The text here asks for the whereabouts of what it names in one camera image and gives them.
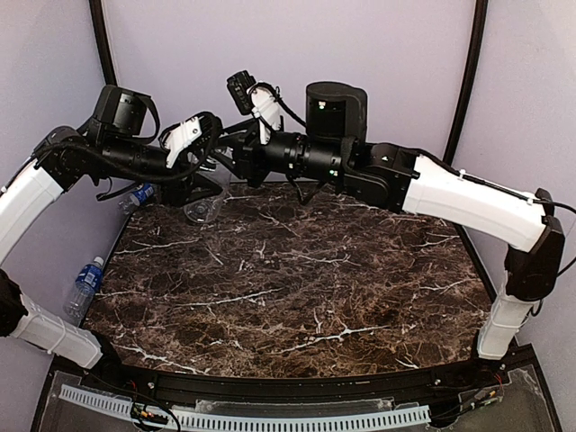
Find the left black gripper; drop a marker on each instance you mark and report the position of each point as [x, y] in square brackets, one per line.
[181, 188]

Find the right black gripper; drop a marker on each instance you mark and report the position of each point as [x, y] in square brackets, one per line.
[247, 158]

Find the clear bottle without label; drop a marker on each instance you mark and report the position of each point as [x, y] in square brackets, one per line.
[207, 210]

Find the Pepsi bottle blue cap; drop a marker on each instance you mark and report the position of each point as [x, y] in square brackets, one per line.
[137, 198]

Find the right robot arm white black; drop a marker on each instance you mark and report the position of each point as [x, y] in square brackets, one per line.
[333, 150]

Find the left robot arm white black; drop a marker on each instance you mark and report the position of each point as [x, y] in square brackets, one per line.
[109, 144]

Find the small blue label water bottle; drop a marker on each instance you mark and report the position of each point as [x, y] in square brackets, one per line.
[86, 286]

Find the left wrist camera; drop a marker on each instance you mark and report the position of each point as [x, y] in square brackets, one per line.
[192, 139]

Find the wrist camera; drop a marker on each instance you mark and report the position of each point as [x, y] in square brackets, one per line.
[192, 139]
[258, 99]

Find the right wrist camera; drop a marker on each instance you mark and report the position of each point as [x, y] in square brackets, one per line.
[258, 99]

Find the left black frame post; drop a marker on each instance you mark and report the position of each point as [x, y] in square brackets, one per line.
[103, 47]

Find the black frame post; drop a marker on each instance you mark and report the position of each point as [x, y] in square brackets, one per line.
[103, 47]
[469, 73]

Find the right black frame post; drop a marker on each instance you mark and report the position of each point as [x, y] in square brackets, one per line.
[469, 73]

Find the black front rail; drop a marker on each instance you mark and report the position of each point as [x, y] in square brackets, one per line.
[434, 384]

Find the white slotted cable duct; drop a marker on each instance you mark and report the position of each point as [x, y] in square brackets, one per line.
[121, 408]

